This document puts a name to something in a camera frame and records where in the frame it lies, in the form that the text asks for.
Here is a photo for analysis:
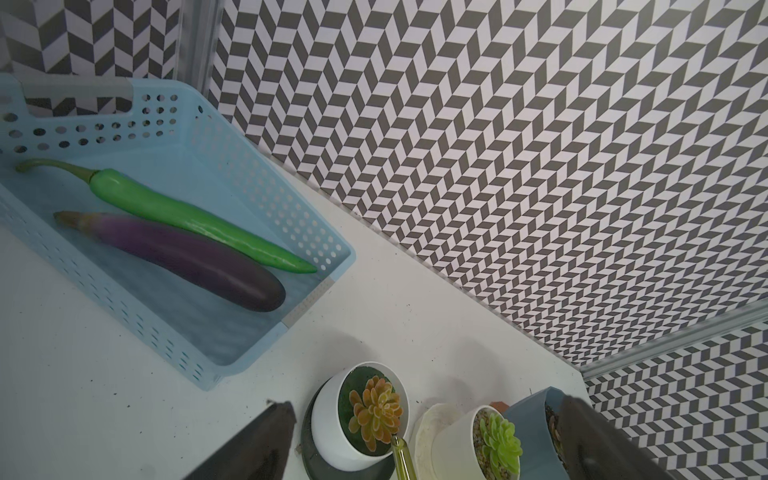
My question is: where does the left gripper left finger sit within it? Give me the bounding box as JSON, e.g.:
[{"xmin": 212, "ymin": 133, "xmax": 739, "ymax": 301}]
[{"xmin": 186, "ymin": 402, "xmax": 297, "ymax": 480}]

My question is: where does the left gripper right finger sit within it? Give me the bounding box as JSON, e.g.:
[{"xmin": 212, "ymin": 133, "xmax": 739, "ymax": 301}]
[{"xmin": 558, "ymin": 396, "xmax": 673, "ymax": 480}]

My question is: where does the green transparent watering can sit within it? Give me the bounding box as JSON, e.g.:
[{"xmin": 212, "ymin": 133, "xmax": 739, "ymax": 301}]
[{"xmin": 391, "ymin": 435, "xmax": 417, "ymax": 480}]

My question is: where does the pink succulent blue pot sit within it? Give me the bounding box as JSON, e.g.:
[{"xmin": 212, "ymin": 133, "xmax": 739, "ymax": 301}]
[{"xmin": 503, "ymin": 387, "xmax": 569, "ymax": 480}]

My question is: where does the green succulent white pot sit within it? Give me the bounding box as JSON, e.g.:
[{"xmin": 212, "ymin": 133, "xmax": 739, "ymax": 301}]
[{"xmin": 429, "ymin": 406, "xmax": 522, "ymax": 479}]

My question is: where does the yellow succulent white pot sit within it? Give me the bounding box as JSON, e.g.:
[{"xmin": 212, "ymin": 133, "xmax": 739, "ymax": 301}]
[{"xmin": 310, "ymin": 361, "xmax": 410, "ymax": 472}]

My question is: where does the black round saucer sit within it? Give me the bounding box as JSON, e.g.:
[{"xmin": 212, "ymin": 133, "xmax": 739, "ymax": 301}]
[{"xmin": 300, "ymin": 391, "xmax": 396, "ymax": 480}]

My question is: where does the terracotta round saucer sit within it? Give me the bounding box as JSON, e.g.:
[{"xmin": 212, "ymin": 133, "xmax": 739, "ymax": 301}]
[{"xmin": 490, "ymin": 401, "xmax": 510, "ymax": 413}]

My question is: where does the white round saucer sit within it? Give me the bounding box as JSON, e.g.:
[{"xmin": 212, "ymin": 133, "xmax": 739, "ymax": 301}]
[{"xmin": 410, "ymin": 403, "xmax": 462, "ymax": 480}]

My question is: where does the purple toy eggplant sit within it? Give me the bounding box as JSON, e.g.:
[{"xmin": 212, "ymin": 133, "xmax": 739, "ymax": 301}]
[{"xmin": 53, "ymin": 211, "xmax": 287, "ymax": 312}]

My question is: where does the light blue plastic basket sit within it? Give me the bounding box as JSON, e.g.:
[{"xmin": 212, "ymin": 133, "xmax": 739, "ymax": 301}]
[{"xmin": 1, "ymin": 74, "xmax": 355, "ymax": 390}]

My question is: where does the green toy chili pepper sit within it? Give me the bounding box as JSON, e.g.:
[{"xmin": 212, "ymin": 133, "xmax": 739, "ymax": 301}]
[{"xmin": 15, "ymin": 158, "xmax": 318, "ymax": 274}]

